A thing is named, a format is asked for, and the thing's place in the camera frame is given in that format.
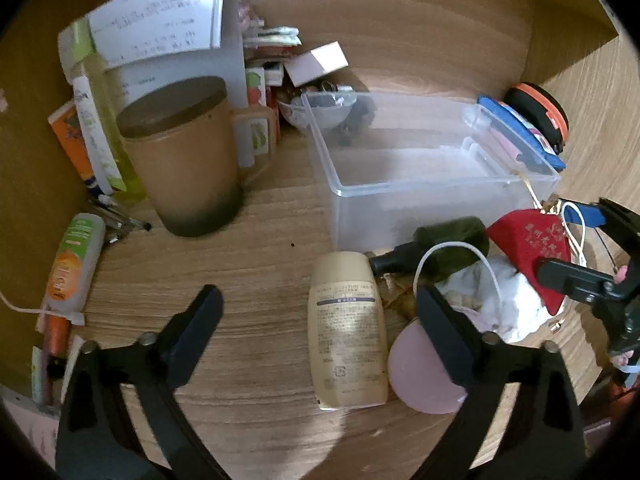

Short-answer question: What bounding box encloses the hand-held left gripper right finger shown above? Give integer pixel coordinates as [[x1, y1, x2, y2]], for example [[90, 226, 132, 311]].
[[415, 286, 586, 480]]

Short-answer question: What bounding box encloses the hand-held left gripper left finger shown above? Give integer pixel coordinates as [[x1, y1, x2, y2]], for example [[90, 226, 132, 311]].
[[55, 284, 236, 480]]

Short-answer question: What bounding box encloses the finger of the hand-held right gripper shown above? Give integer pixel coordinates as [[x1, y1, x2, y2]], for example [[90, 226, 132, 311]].
[[536, 257, 619, 307], [585, 197, 640, 246]]

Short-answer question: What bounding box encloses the pink round compact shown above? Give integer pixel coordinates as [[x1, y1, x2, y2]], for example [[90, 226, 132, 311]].
[[387, 317, 468, 415]]

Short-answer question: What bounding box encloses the red charm pouch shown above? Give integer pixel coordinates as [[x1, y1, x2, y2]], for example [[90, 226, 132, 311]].
[[486, 172, 591, 317]]

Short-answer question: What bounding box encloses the cream lotion bottle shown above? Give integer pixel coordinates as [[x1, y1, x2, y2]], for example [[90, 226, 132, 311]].
[[306, 251, 390, 411]]

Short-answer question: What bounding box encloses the dark green bottle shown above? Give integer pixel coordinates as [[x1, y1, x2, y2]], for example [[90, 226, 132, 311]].
[[369, 216, 491, 283]]

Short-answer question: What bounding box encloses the clear plastic storage box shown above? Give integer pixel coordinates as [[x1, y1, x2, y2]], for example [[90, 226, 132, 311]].
[[300, 91, 562, 253]]

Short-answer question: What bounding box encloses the person's right forearm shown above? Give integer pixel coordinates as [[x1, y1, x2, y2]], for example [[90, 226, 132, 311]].
[[607, 379, 640, 412]]

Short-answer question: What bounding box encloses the wooden desktop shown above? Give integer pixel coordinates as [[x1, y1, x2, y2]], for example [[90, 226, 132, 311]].
[[75, 5, 621, 480]]

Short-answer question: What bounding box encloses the amber hair claw clip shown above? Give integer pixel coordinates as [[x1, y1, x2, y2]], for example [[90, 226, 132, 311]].
[[379, 275, 417, 322]]

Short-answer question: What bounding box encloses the blue pencil case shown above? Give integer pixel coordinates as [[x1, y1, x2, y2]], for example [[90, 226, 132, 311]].
[[476, 95, 567, 171]]

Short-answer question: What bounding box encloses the black orange zip case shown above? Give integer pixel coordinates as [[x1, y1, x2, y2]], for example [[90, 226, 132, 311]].
[[502, 82, 571, 156]]

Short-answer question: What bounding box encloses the black pen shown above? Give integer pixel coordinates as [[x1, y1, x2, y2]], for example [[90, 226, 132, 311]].
[[89, 198, 152, 232]]

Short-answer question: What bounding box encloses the orange marker pen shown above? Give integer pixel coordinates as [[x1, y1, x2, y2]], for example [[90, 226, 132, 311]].
[[42, 315, 72, 361]]

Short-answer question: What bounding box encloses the orange green tube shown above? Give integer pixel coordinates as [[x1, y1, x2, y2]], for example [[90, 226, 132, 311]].
[[40, 212, 107, 318]]

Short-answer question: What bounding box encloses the brown mug with lid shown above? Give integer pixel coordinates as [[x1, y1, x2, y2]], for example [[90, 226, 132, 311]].
[[116, 76, 278, 237]]

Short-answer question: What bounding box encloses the pink paper sheet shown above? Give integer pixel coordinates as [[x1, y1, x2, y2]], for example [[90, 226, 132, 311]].
[[2, 397, 62, 467]]

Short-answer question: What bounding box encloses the orange box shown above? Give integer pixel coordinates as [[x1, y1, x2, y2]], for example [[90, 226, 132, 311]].
[[47, 100, 101, 196]]

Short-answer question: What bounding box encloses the yellow green bottle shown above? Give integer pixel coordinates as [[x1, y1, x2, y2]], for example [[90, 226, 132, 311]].
[[57, 17, 146, 206]]

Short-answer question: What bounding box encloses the white tube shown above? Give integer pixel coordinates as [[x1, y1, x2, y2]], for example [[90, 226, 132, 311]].
[[72, 75, 126, 196]]

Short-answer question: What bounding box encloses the fruit print carton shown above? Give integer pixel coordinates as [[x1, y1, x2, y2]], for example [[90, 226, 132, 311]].
[[245, 67, 281, 156]]

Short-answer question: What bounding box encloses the glass bowl of trinkets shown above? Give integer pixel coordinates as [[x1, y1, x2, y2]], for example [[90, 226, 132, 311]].
[[277, 87, 358, 133]]

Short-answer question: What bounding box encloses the small white open box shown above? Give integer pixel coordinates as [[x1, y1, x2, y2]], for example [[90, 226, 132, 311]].
[[284, 41, 349, 88]]

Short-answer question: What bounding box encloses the stack of assorted packets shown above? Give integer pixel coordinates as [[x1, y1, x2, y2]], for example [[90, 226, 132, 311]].
[[237, 0, 303, 68]]

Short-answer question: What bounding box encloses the white printed paper receipt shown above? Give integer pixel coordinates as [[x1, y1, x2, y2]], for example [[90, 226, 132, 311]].
[[89, 0, 228, 68]]

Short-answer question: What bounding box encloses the beige bead bracelet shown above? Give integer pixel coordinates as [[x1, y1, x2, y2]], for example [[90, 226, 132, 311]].
[[445, 290, 483, 313]]

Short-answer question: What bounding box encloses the white cable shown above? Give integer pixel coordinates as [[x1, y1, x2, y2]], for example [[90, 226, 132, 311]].
[[0, 290, 86, 327]]

